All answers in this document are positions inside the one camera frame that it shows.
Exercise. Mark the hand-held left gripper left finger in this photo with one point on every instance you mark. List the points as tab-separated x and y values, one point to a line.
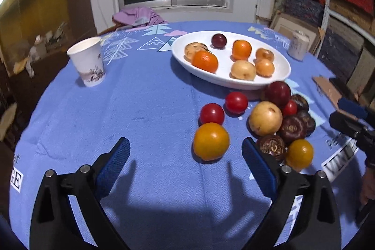
112	168

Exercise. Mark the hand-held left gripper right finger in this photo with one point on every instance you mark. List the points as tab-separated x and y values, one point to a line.
259	168

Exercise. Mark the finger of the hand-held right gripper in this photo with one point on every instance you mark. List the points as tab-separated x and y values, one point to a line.
345	124
351	108

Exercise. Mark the yellow-green tomato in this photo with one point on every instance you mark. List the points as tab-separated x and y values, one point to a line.
299	154

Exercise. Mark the tan potato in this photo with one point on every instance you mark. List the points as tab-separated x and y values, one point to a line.
265	118
243	70

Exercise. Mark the yellow-orange tomato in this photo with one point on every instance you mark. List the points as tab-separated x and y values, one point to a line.
211	141

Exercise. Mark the dark red plum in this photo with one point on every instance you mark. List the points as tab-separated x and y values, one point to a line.
277	93
219	41

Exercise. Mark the orange-tan round fruit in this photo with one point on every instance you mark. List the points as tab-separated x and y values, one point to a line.
265	67
265	53

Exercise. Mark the white oval plate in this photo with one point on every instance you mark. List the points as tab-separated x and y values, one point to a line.
225	62

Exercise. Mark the large orange mandarin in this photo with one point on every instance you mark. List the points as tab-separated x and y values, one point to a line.
205	62

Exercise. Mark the small orange mandarin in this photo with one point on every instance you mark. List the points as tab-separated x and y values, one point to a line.
241	50

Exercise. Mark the tan spotted round fruit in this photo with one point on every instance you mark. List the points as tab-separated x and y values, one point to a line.
192	50

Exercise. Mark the person's right hand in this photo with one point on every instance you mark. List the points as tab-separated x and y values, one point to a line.
367	182

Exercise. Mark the black phone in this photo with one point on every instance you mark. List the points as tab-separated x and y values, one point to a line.
339	87

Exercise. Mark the brown cardboard sheet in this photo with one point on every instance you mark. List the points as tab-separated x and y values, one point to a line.
325	89

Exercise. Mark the blue printed tablecloth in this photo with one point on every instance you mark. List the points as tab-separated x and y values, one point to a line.
146	121

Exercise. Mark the white drink can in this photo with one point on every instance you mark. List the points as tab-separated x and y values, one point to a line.
297	46

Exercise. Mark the cardboard box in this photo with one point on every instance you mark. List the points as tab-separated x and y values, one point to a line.
290	23

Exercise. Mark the white paper cup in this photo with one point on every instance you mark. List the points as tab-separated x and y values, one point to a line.
88	62

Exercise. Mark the wooden chair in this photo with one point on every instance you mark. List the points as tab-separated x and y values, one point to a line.
7	118

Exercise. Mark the purple cloth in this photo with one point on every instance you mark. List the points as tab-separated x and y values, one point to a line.
137	15

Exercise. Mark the wooden glass cabinet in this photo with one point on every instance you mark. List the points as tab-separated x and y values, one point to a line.
35	4

